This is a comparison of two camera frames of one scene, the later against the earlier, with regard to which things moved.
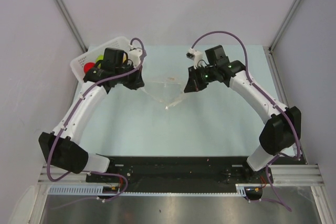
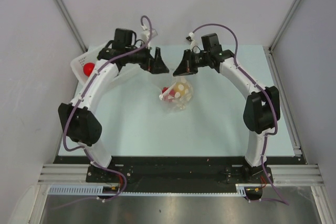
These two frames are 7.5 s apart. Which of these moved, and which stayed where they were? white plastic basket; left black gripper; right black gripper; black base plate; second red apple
Moved: right black gripper; left black gripper
Stayed: second red apple; black base plate; white plastic basket
